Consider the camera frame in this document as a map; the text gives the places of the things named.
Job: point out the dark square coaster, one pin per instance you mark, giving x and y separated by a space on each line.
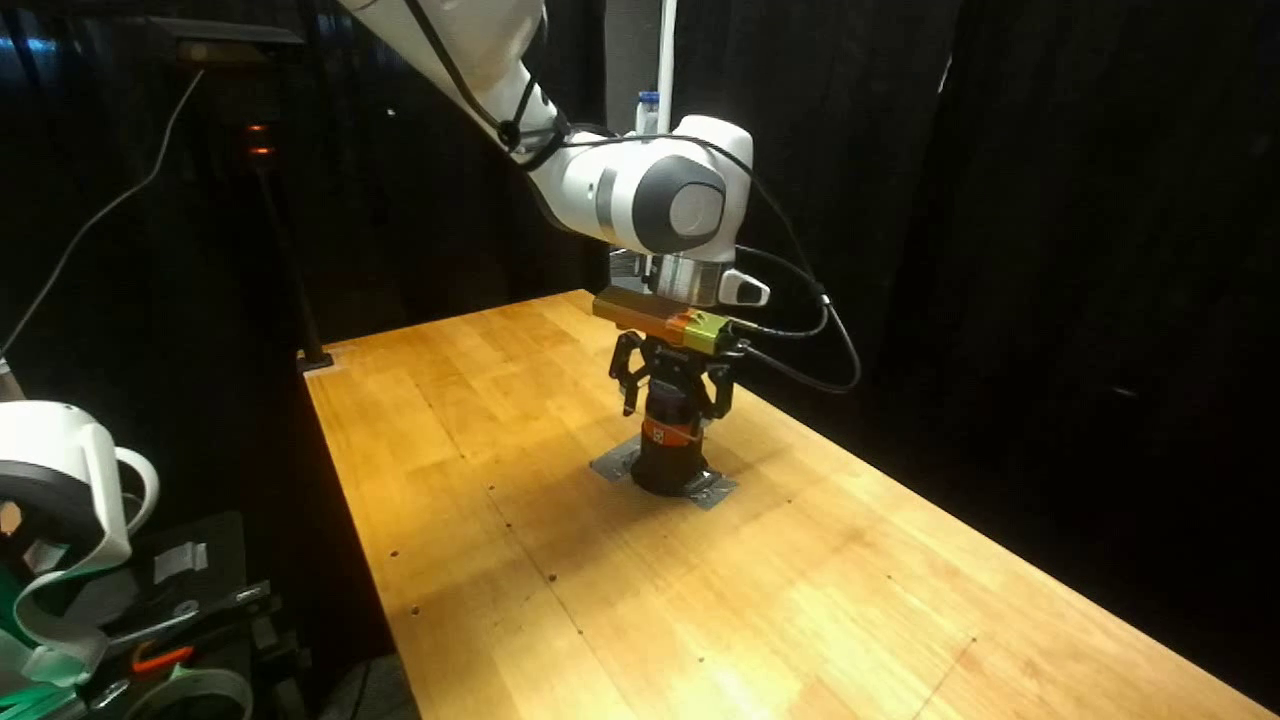
711 490

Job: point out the green and orange block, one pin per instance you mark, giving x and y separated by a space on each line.
665 322

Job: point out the grey duct tape piece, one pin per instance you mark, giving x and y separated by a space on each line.
612 461

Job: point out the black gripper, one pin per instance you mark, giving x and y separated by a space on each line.
676 361

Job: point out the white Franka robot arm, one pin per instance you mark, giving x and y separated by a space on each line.
584 185

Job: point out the black equipment bag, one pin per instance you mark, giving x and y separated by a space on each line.
201 601

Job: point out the clear bottle blue cap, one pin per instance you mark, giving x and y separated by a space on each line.
650 118

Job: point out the white vertical pole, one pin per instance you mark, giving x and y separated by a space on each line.
665 64

